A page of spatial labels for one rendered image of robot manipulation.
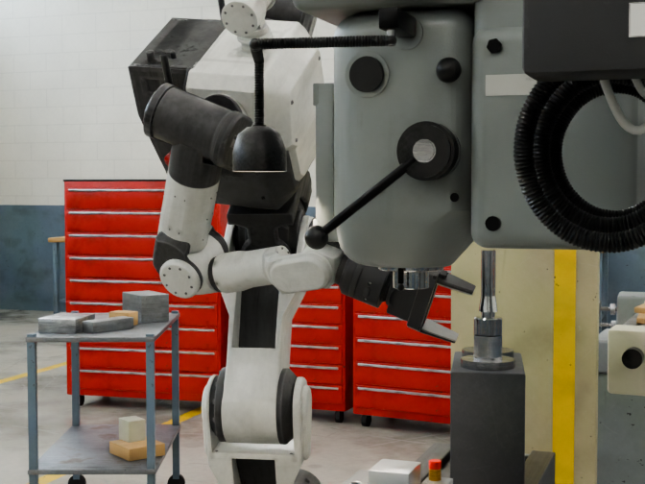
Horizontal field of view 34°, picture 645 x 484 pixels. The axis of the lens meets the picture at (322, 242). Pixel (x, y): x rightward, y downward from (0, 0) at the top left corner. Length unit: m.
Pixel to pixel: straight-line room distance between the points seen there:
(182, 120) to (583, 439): 1.79
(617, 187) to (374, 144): 0.30
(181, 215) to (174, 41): 0.35
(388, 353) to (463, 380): 4.42
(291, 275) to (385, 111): 0.55
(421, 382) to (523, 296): 3.04
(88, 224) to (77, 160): 5.38
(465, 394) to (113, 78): 10.49
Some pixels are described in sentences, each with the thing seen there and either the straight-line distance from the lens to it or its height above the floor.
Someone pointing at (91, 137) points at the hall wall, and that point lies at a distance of 12.17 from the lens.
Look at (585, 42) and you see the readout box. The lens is 1.00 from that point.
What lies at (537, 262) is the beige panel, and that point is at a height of 1.19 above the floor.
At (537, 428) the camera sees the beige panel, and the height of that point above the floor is 0.72.
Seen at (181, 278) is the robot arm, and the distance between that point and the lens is 1.90.
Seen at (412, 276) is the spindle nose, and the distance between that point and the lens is 1.39.
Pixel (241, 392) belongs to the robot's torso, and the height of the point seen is 1.03.
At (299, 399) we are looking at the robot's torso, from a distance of 2.01.
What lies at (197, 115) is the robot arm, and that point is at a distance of 1.76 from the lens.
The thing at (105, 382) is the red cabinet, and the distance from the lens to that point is 6.97.
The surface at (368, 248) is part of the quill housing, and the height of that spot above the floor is 1.34.
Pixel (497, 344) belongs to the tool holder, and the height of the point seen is 1.15.
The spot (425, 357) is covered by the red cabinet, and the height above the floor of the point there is 0.45.
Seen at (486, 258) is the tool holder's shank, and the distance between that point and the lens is 1.79.
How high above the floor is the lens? 1.41
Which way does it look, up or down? 3 degrees down
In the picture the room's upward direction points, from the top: straight up
